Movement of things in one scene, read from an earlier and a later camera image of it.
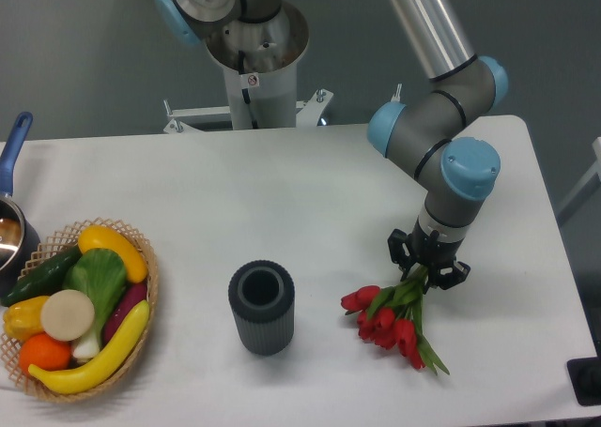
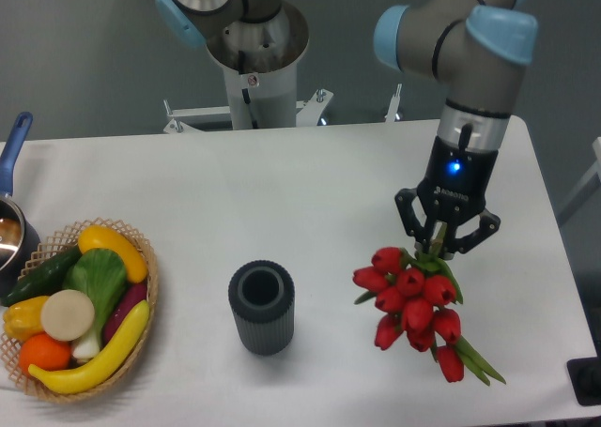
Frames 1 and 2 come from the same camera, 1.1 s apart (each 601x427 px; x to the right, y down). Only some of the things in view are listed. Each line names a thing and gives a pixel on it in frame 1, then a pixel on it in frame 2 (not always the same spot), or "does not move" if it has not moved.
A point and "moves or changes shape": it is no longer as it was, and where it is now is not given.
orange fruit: (45, 354) does not move
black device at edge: (585, 377) does not move
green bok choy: (101, 274) does not move
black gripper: (429, 248) to (455, 182)
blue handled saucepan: (20, 250) does not move
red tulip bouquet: (391, 317) moves or changes shape
